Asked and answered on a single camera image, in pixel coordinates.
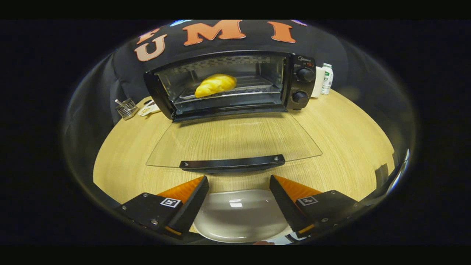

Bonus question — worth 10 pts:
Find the white bottle green label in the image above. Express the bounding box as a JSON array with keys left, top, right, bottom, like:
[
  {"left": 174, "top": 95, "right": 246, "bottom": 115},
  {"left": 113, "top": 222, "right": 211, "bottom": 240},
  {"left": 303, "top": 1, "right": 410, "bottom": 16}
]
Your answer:
[{"left": 321, "top": 63, "right": 334, "bottom": 95}]

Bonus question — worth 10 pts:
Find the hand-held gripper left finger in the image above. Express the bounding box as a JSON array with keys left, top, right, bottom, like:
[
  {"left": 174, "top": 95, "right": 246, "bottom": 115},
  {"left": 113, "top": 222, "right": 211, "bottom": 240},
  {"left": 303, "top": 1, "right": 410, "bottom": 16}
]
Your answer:
[{"left": 116, "top": 175, "right": 210, "bottom": 240}]

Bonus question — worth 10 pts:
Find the black frame stand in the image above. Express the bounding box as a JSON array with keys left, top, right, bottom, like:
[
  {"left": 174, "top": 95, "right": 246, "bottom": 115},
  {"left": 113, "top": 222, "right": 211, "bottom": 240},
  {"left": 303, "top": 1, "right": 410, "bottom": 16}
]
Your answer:
[{"left": 375, "top": 163, "right": 389, "bottom": 181}]

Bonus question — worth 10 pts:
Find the white plate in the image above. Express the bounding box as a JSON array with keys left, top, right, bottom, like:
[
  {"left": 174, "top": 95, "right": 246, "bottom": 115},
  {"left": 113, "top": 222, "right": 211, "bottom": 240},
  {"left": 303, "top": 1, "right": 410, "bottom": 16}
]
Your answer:
[{"left": 193, "top": 189, "right": 293, "bottom": 243}]

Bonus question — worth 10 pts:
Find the golden croissant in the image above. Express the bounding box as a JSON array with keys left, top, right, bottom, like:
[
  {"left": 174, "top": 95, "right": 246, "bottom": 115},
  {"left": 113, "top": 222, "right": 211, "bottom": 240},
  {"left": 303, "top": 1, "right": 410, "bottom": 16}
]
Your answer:
[{"left": 194, "top": 73, "right": 237, "bottom": 98}]

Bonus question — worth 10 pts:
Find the black backdrop cloth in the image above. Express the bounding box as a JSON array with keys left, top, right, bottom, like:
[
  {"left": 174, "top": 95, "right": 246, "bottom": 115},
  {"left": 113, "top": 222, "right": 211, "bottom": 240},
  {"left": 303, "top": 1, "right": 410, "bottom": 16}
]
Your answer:
[{"left": 64, "top": 20, "right": 416, "bottom": 148}]

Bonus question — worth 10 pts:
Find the small wire basket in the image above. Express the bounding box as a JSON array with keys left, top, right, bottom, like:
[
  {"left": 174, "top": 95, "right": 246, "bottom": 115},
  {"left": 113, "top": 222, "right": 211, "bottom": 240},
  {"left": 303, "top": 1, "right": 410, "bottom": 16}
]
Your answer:
[{"left": 115, "top": 98, "right": 139, "bottom": 121}]

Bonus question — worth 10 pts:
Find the white plastic appliance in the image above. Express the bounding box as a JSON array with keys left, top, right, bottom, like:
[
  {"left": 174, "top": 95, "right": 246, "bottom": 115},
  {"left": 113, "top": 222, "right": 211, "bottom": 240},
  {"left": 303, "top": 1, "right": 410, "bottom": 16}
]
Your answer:
[{"left": 311, "top": 66, "right": 326, "bottom": 98}]

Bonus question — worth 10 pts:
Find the black toaster oven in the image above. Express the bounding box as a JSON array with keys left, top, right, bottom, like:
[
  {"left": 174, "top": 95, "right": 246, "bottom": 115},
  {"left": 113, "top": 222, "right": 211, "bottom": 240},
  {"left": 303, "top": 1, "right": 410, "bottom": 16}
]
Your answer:
[{"left": 144, "top": 50, "right": 323, "bottom": 174}]

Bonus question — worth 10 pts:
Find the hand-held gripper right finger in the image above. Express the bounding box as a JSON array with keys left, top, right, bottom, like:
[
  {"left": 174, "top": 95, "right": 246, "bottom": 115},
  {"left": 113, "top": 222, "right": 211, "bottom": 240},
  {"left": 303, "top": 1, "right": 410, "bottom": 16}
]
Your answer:
[{"left": 269, "top": 174, "right": 364, "bottom": 240}]

